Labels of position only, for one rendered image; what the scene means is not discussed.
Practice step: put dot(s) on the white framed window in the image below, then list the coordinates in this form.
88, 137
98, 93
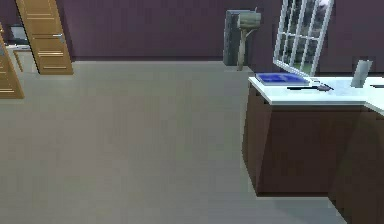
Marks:
301, 35

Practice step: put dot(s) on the blue flat book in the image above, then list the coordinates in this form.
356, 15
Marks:
281, 78

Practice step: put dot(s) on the grey upright slab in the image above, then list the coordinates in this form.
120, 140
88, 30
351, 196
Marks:
361, 73

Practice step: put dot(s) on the grey box appliance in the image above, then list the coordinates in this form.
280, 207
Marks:
18, 35

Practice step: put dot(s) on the brown wooden room door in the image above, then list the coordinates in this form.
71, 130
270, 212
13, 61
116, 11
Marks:
45, 36

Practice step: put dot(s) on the grey floor lamp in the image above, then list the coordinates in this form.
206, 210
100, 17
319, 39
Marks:
246, 30

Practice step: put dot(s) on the brown cabinet with white worktop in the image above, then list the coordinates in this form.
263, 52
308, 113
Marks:
300, 146

